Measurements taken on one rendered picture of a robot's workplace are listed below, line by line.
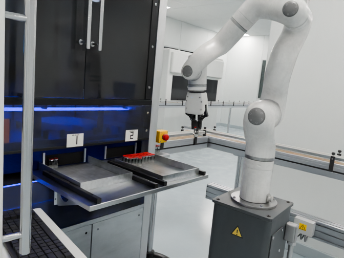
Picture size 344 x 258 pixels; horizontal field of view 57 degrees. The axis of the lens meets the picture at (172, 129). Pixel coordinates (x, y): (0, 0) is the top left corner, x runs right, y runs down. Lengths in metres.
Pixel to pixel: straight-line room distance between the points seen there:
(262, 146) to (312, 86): 1.54
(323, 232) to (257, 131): 1.15
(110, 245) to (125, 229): 0.12
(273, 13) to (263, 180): 0.63
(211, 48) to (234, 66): 9.39
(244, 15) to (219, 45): 0.15
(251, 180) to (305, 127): 1.52
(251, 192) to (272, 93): 0.41
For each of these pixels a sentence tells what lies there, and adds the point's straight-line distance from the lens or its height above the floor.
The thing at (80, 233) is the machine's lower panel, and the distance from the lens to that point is 1.71.
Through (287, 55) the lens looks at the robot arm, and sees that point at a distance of 1.29.
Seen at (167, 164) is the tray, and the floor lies 0.88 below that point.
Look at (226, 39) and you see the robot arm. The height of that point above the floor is 1.51.
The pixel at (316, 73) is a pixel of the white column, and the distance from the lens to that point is 2.77.
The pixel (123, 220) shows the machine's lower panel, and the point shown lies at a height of 0.54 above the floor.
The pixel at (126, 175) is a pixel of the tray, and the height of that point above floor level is 0.90.
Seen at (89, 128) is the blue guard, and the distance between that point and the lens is 1.55.
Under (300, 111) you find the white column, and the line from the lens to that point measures 2.80.
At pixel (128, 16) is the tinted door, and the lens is 1.69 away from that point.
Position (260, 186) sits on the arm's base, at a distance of 1.34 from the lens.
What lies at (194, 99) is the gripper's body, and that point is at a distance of 1.43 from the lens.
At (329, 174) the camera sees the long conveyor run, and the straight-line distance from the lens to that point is 2.13.
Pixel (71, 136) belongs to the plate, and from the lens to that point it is 1.51.
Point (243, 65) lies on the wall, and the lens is 10.58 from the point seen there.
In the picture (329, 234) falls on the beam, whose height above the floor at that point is 0.49.
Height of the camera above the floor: 1.32
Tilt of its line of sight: 8 degrees down
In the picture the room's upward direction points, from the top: 5 degrees clockwise
